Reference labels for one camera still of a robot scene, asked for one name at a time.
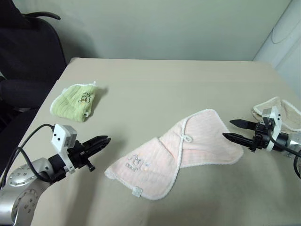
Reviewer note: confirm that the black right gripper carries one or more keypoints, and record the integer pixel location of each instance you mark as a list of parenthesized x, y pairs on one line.
[(260, 139)]

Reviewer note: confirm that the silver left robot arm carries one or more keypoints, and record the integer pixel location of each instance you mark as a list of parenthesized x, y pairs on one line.
[(21, 176)]

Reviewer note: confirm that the pink baby bib cloth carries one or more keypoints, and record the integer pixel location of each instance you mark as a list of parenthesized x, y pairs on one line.
[(202, 141)]

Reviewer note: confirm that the cream cloth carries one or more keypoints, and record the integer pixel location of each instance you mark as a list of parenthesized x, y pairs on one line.
[(290, 115)]

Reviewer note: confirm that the black office chair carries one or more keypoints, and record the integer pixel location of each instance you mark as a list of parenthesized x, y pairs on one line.
[(26, 58)]

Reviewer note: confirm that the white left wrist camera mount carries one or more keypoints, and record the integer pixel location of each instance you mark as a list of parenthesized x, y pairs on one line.
[(60, 135)]

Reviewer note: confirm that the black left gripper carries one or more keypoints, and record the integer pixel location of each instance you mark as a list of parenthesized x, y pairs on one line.
[(78, 155)]

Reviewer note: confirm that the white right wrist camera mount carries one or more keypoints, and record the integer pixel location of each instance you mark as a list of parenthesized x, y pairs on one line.
[(277, 122)]

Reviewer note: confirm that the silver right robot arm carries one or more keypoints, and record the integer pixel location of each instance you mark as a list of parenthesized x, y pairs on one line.
[(292, 143)]

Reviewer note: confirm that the green cloth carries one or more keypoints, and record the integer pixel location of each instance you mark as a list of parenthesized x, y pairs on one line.
[(70, 106)]

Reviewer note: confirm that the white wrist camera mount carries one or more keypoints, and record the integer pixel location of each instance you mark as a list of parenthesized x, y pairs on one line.
[(60, 135), (277, 122)]

